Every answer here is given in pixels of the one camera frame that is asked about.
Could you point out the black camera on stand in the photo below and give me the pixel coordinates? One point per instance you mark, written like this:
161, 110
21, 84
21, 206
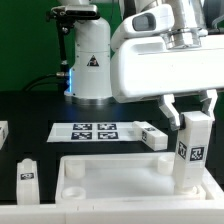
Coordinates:
65, 17

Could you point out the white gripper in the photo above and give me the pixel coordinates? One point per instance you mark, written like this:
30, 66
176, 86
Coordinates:
144, 69

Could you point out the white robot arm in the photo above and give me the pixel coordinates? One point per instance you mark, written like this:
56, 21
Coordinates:
90, 76

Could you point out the white desk tabletop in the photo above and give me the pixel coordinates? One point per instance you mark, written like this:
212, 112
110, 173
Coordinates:
123, 177

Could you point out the white L-shaped fence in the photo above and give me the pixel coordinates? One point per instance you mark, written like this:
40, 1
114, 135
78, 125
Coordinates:
120, 212

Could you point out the white marker base plate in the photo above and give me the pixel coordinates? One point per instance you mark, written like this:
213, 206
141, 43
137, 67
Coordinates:
91, 132

